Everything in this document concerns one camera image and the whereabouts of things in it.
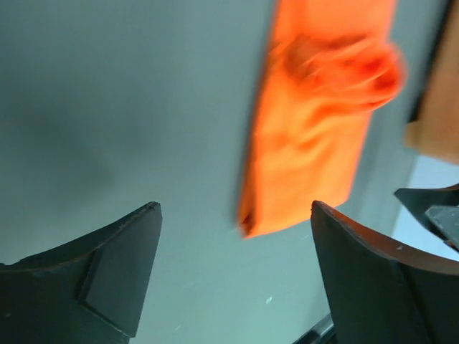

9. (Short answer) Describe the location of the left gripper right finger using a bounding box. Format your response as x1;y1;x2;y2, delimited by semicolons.
311;201;458;343

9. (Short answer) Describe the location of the orange t-shirt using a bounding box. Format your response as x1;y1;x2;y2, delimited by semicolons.
237;1;406;238

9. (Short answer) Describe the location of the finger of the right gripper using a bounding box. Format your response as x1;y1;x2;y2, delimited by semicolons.
394;184;458;251

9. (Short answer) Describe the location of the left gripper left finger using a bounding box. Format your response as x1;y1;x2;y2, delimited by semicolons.
1;202;162;344

